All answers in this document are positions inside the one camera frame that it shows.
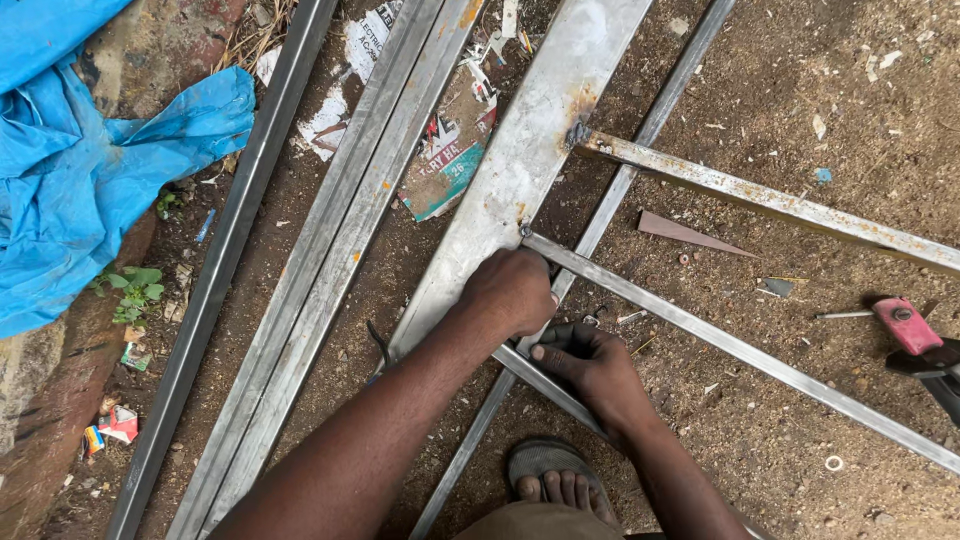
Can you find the person's left hand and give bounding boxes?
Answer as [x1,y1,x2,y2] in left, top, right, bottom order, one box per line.
[457,247,561,343]

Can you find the person's right hand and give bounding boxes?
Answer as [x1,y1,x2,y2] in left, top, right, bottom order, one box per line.
[528,321,661,445]

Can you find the short steel bar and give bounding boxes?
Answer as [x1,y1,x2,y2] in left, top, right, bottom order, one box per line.
[492,343,612,442]

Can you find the long steel crossbar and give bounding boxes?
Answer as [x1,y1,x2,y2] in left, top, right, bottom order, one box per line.
[522,233,960,476]

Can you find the wide flat steel bar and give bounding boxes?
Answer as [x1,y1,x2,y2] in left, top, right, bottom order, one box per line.
[384,0,655,367]

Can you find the grey sandal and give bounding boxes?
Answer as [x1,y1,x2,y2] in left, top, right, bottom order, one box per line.
[507,438,603,505]

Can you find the brown wooden wedge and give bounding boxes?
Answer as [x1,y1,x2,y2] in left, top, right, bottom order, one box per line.
[636,210,760,261]

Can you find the torn colourful poster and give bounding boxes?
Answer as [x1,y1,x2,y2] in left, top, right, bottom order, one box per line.
[396,58,500,224]

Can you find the thin grey steel tube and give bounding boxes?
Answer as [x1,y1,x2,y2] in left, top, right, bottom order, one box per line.
[408,0,738,540]

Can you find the person's foot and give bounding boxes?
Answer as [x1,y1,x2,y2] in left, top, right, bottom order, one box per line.
[514,469,619,528]

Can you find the square steel tube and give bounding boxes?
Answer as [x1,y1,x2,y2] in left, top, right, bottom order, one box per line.
[196,0,489,540]
[165,0,450,540]

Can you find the brown shorts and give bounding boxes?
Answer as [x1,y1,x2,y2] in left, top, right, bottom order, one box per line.
[452,500,630,540]

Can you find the rusty welded steel crossbar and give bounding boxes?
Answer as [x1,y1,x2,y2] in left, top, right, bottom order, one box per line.
[573,129,960,277]

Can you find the torn white paper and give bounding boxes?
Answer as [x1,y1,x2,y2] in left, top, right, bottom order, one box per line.
[297,0,405,163]

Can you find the dark steel channel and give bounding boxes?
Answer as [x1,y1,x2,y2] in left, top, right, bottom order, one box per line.
[105,0,340,540]

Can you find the red welding electrode holder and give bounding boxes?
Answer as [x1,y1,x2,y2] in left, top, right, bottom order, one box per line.
[864,294,960,430]

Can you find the small green plant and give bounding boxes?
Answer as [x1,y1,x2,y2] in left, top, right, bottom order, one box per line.
[88,264,167,327]

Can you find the red and white packet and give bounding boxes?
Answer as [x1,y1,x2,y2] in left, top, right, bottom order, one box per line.
[97,405,141,445]

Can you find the blue plastic tarp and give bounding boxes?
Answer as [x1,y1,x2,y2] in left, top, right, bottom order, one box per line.
[0,0,257,340]

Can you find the black cable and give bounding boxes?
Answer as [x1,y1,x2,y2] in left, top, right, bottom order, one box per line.
[365,319,393,370]

